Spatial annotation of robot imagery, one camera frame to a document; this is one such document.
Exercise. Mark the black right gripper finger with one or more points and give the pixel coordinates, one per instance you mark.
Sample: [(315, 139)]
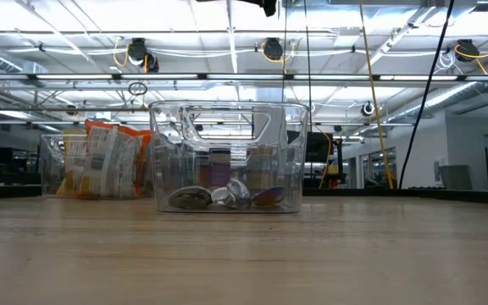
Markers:
[(269, 6)]

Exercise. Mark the tan round container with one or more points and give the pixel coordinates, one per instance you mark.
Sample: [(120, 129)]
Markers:
[(261, 169)]

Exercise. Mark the iridescent metal spoon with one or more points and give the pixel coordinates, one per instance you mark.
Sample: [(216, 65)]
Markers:
[(269, 197)]

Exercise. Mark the orange chicken ramen packet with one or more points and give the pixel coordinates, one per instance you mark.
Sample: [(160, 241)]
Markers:
[(112, 165)]

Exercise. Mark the yellow ramen packet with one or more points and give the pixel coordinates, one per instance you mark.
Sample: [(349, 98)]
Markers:
[(70, 169)]

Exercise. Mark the clear plastic storage bin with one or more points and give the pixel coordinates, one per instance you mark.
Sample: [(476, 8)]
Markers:
[(49, 186), (163, 169)]

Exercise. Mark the grey box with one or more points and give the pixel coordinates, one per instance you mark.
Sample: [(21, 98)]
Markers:
[(456, 178)]

